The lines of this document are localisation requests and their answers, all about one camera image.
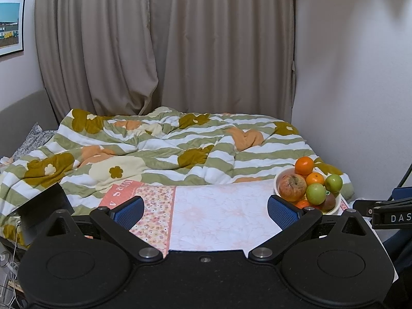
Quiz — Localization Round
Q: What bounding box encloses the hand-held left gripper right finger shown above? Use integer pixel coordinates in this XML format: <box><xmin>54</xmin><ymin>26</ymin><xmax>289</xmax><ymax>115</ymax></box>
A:
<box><xmin>248</xmin><ymin>195</ymin><xmax>374</xmax><ymax>262</ymax></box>

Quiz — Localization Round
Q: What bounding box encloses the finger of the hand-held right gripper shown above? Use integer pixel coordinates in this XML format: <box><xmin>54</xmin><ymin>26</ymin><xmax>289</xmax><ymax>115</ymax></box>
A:
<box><xmin>353</xmin><ymin>199</ymin><xmax>412</xmax><ymax>216</ymax></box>
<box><xmin>391</xmin><ymin>187</ymin><xmax>412</xmax><ymax>200</ymax></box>

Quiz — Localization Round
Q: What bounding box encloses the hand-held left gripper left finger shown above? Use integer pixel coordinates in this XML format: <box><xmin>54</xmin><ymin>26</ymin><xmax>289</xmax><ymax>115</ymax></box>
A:
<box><xmin>39</xmin><ymin>196</ymin><xmax>164</xmax><ymax>262</ymax></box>

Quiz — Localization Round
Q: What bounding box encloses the cream bowl with cartoon print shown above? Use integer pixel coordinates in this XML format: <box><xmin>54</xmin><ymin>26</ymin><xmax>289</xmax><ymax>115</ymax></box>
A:
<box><xmin>273</xmin><ymin>167</ymin><xmax>342</xmax><ymax>216</ymax></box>

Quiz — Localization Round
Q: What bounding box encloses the brown kiwi with sticker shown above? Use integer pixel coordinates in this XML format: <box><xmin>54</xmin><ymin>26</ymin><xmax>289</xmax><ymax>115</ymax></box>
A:
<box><xmin>319</xmin><ymin>193</ymin><xmax>336</xmax><ymax>213</ymax></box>

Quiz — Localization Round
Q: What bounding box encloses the green apple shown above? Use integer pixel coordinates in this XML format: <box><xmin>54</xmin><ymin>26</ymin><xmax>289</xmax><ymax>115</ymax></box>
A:
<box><xmin>306</xmin><ymin>183</ymin><xmax>327</xmax><ymax>205</ymax></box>
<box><xmin>324</xmin><ymin>174</ymin><xmax>343</xmax><ymax>194</ymax></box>

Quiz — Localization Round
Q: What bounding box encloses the large orange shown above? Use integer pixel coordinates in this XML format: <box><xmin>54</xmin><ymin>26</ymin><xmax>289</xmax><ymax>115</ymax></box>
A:
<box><xmin>306</xmin><ymin>172</ymin><xmax>326</xmax><ymax>187</ymax></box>
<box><xmin>294</xmin><ymin>156</ymin><xmax>314</xmax><ymax>176</ymax></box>

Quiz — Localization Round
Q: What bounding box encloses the dark cloth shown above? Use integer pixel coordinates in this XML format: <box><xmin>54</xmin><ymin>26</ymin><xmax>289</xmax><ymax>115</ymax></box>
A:
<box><xmin>380</xmin><ymin>228</ymin><xmax>412</xmax><ymax>277</ymax></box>

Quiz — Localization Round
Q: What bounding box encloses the pink floral tablecloth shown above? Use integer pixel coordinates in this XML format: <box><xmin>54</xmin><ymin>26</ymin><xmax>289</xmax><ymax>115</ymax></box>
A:
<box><xmin>98</xmin><ymin>178</ymin><xmax>350</xmax><ymax>258</ymax></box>

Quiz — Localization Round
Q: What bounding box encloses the green striped flower blanket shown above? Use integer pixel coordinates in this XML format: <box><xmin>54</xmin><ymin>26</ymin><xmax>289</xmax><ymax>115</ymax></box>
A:
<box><xmin>0</xmin><ymin>106</ymin><xmax>355</xmax><ymax>248</ymax></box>

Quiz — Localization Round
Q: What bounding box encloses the grey patterned pillow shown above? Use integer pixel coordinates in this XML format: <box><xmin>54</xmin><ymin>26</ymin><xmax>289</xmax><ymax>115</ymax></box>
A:
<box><xmin>13</xmin><ymin>123</ymin><xmax>56</xmax><ymax>161</ymax></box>

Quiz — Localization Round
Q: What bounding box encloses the grey headboard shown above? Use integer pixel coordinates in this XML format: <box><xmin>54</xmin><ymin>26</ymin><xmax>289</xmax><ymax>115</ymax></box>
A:
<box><xmin>0</xmin><ymin>89</ymin><xmax>58</xmax><ymax>157</ymax></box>

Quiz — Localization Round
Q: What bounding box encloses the beige curtain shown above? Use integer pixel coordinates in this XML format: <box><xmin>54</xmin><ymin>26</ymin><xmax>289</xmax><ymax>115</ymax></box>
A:
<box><xmin>148</xmin><ymin>0</ymin><xmax>296</xmax><ymax>123</ymax></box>
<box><xmin>35</xmin><ymin>0</ymin><xmax>159</xmax><ymax>123</ymax></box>

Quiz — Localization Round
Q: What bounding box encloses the black cable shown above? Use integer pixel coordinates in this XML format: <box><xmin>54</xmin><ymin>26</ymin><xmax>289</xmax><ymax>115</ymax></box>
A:
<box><xmin>391</xmin><ymin>164</ymin><xmax>412</xmax><ymax>197</ymax></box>

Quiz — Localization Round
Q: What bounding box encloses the framed wall picture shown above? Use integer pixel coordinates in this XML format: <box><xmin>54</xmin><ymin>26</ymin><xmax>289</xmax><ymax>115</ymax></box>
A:
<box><xmin>0</xmin><ymin>0</ymin><xmax>25</xmax><ymax>58</ymax></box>

